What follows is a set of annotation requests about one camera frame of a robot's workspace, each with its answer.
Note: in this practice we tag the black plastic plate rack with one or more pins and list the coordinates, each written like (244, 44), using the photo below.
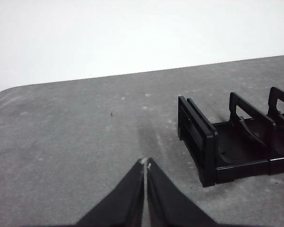
(239, 153)

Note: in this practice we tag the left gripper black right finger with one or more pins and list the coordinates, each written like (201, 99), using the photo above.
(168, 203)

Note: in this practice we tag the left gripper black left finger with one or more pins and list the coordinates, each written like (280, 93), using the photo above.
(125, 203)

